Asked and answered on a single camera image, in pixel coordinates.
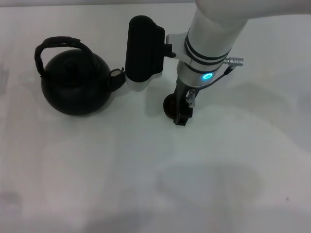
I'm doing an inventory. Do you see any small dark teacup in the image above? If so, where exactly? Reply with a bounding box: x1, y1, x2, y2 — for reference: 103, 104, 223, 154
163, 94, 178, 119

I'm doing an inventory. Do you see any thin black cable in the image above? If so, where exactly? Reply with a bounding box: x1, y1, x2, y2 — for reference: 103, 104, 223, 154
200, 65, 230, 89

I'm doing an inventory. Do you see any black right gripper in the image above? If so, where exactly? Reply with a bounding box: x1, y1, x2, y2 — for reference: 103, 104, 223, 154
173, 77, 203, 127

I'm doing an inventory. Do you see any silver cable connector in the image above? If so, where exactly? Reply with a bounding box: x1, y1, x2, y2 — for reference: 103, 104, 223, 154
224, 57, 246, 67

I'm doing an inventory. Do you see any black round teapot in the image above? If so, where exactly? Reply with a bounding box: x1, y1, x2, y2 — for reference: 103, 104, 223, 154
34, 35, 127, 117

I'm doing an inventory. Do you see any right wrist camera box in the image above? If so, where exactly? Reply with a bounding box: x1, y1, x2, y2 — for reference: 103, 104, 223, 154
124, 15, 174, 92

